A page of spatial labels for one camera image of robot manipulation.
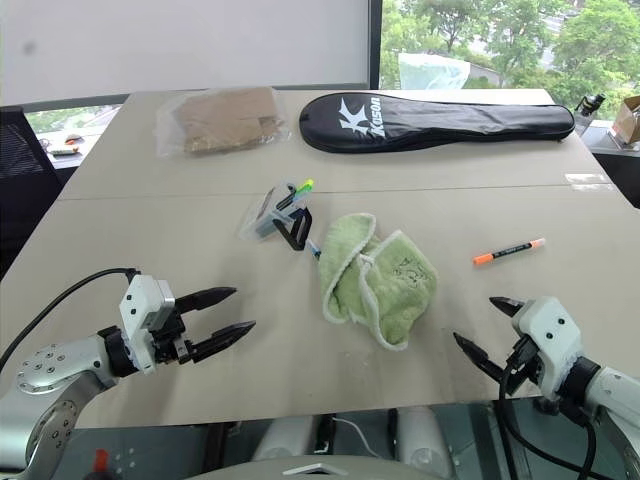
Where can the clear bag with brown cardboard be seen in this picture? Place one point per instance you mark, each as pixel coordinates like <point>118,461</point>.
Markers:
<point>225,120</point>

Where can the white rounded robot leg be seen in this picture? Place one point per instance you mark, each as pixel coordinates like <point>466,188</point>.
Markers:
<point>285,437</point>
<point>425,440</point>

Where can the green towel with white trim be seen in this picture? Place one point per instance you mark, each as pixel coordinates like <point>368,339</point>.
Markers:
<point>372,280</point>

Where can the clear tape strip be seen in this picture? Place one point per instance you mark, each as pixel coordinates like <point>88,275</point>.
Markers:
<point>590,182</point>

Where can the black Kason racket bag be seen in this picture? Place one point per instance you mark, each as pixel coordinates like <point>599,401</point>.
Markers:
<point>430,122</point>

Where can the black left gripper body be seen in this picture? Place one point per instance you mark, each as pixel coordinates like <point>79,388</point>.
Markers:
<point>170,342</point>

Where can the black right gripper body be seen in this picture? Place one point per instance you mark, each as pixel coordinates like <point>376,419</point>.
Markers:
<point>525,367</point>

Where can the clear bottle with black cap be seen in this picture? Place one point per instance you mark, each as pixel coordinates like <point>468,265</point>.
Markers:
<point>590,112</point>

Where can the small red part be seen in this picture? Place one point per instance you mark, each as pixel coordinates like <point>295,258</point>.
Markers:
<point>101,460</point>

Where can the black pen with orange caps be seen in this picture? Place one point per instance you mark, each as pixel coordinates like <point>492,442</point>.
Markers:
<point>507,251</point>

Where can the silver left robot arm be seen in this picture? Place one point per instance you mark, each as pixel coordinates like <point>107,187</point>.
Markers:
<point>50,367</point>

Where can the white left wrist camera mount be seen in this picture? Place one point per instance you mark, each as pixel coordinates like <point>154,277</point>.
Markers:
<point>142,300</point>

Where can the black office chair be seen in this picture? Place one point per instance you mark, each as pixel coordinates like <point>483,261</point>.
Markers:
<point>22,190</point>

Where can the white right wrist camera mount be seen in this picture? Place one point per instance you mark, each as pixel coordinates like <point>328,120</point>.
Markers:
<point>547,325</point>

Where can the translucent plastic sheet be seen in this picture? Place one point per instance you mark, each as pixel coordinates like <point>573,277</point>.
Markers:
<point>432,70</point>

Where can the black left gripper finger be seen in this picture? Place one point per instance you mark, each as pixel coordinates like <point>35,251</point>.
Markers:
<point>210,297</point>
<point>225,336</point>

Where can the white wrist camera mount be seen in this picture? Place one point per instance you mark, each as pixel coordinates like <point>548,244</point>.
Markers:
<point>547,325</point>
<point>142,300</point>

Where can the dark window frame post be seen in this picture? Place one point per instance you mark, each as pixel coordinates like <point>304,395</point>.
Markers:
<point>375,45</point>

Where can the clear plastic container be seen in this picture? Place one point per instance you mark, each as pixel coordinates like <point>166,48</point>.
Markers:
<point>257,217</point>

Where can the grey robot torso plate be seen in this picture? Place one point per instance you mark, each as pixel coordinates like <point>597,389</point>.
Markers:
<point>325,469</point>

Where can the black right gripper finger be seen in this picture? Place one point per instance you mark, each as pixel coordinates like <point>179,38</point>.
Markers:
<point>506,305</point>
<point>477,355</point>

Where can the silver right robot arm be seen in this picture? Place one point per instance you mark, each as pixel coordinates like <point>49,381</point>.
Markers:
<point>612,395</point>

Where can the brown cardboard box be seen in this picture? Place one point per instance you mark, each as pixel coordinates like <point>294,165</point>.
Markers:
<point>627,122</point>

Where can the green and yellow plastic toy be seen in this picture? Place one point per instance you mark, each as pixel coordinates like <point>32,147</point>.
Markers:
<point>305,187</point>

